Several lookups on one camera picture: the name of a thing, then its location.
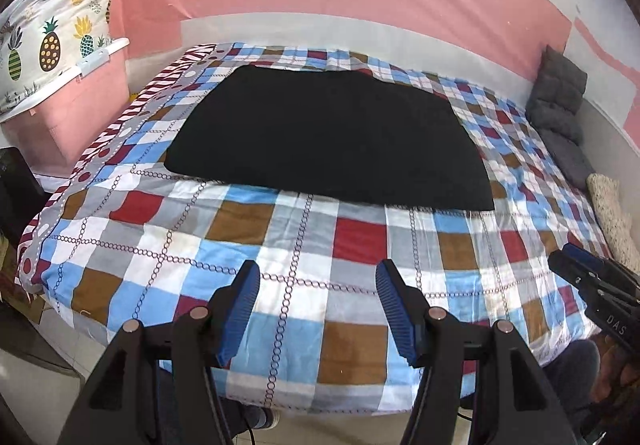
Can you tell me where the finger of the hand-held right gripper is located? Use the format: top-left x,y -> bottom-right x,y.
548,250 -> 603,307
564,242 -> 628,282

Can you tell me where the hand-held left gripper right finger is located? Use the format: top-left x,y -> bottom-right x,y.
376,259 -> 591,445

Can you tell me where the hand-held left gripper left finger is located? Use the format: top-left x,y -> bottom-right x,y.
57,260 -> 262,445

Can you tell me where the black coat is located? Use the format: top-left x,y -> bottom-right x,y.
165,65 -> 496,212

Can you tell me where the person's right hand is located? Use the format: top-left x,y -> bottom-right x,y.
597,341 -> 640,428

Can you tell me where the cream knitted pillow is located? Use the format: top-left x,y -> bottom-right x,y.
586,172 -> 640,272

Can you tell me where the person's trouser leg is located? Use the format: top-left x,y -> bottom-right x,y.
540,339 -> 603,428

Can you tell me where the checkered bed sheet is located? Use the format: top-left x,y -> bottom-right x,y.
15,41 -> 613,415

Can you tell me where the person's shoe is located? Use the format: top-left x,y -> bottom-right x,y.
250,406 -> 282,432

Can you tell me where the grey quilted cushion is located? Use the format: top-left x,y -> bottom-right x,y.
525,45 -> 597,192

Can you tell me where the dark furniture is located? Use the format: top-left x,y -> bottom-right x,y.
0,146 -> 47,248

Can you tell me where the pink storage box white lid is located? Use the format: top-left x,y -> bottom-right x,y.
0,38 -> 132,177

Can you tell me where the pineapple print cloth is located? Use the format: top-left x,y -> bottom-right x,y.
0,0 -> 122,117

